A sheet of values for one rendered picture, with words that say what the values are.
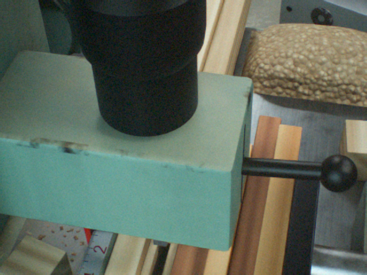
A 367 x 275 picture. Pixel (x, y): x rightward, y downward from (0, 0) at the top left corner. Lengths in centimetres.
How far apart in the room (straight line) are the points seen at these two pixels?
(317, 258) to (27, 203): 18
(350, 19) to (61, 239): 51
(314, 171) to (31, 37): 18
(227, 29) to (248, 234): 23
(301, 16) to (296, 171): 64
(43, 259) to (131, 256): 16
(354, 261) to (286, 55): 24
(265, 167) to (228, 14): 29
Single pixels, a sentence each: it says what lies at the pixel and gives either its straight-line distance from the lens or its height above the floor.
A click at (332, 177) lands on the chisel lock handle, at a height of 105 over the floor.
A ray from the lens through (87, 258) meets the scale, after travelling 42.
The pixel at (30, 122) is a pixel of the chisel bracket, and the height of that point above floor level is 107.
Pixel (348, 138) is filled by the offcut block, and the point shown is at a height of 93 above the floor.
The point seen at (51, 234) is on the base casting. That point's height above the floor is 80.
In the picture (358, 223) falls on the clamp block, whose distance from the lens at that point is 46.
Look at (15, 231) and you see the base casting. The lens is 64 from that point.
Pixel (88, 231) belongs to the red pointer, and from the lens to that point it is 44.
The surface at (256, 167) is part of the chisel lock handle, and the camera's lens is 35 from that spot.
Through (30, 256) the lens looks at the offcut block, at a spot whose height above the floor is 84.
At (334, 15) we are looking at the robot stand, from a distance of 95.
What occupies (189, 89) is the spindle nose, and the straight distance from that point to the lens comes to 31.
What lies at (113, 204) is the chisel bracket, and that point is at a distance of 35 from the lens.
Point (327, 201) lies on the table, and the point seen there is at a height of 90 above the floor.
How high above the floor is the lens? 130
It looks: 47 degrees down
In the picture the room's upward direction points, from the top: 3 degrees counter-clockwise
